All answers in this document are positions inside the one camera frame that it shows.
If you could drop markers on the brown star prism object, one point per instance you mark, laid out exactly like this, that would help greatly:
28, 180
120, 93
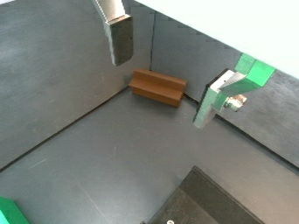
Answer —
157, 86

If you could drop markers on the green foam shape board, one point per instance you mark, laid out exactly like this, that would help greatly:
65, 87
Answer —
10, 214

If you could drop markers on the dark curved cradle fixture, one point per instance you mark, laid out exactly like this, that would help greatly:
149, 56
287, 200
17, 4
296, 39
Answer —
201, 202

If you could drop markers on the green taped gripper right finger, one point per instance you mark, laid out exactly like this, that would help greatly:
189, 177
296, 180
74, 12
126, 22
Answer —
222, 93

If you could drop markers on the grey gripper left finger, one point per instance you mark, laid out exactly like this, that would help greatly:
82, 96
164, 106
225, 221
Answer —
118, 29

